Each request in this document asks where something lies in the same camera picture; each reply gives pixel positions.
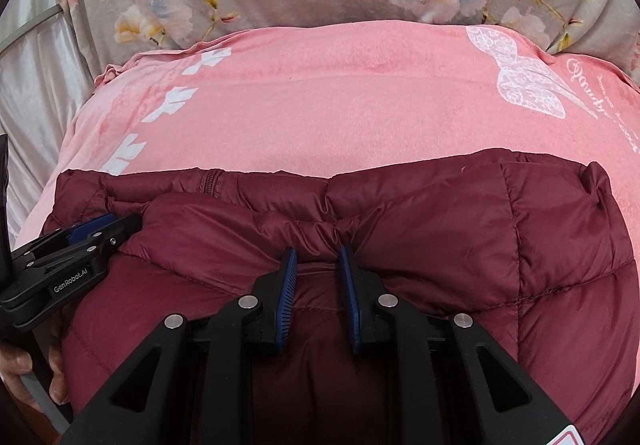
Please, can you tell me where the grey metal rail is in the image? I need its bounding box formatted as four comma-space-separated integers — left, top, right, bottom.
0, 4, 66, 52

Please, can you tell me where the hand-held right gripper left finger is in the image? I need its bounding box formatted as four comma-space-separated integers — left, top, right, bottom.
60, 246, 300, 445

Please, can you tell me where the pink printed blanket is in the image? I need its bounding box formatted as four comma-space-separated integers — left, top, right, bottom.
15, 22, 640, 248

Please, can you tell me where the person's left hand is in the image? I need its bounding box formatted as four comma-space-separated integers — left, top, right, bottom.
0, 317, 67, 407

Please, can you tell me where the white satin curtain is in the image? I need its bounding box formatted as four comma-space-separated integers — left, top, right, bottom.
0, 0, 103, 248

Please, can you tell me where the maroon puffer jacket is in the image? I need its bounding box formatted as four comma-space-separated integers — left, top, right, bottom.
41, 150, 640, 445

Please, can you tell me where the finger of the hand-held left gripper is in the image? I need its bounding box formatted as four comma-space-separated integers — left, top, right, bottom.
27, 213, 144, 272
12, 214, 117, 258

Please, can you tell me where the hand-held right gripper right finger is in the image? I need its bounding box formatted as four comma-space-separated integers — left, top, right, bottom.
337, 245, 576, 445

